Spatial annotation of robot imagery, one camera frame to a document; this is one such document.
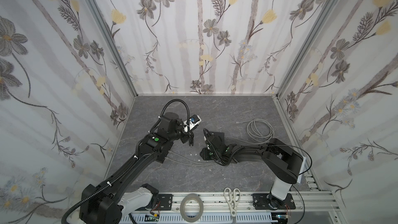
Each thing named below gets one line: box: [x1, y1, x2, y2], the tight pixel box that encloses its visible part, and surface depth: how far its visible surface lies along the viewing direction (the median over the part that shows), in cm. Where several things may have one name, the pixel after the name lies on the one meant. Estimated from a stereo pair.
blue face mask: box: [296, 155, 309, 184], surface depth 82 cm
